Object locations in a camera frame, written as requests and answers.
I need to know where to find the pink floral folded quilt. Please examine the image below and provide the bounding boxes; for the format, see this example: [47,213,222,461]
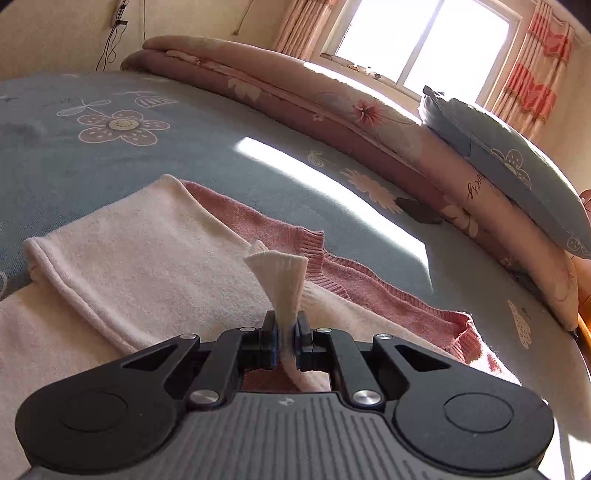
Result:
[120,35,581,332]

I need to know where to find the hanging wall cord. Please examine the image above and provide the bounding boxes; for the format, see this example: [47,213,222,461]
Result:
[232,0,256,36]

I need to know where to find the window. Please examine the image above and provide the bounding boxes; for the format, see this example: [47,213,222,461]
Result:
[320,0,523,105]

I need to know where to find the pink striped curtain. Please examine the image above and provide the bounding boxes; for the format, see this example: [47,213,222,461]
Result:
[491,0,576,145]
[271,0,343,62]

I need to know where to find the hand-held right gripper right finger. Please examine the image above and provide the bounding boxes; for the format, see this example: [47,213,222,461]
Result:
[293,311,453,412]

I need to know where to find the grey-green pillow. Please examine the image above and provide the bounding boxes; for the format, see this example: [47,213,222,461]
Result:
[417,85,591,260]

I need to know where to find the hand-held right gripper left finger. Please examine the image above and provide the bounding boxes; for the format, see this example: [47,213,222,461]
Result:
[121,311,280,411]

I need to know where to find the pink and white sweater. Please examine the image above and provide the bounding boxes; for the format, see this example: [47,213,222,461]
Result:
[0,174,523,480]

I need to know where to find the wooden headboard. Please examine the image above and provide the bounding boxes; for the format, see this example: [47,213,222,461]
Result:
[574,188,591,348]

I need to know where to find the wall power strip with cables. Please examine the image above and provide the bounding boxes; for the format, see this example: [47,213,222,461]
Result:
[93,0,149,71]

